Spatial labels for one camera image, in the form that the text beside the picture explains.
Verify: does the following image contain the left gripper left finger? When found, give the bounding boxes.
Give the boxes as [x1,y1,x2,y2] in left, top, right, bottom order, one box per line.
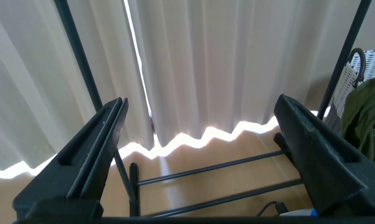
[12,96,130,219]

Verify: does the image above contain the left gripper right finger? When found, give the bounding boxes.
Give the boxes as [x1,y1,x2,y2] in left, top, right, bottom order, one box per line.
[273,93,375,217]

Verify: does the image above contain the white laundry basket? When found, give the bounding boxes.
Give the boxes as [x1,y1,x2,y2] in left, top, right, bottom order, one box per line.
[324,48,375,138]

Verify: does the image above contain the black clothes rack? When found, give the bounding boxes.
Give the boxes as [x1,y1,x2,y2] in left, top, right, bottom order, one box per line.
[52,0,373,218]

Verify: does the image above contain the green garment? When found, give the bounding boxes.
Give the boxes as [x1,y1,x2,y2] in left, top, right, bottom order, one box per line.
[341,75,375,170]

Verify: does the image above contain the beige curtain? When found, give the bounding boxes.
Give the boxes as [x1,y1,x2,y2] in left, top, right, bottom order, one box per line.
[0,0,375,172]

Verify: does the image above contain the black cable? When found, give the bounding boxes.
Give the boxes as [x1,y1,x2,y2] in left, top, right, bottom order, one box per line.
[256,200,290,217]

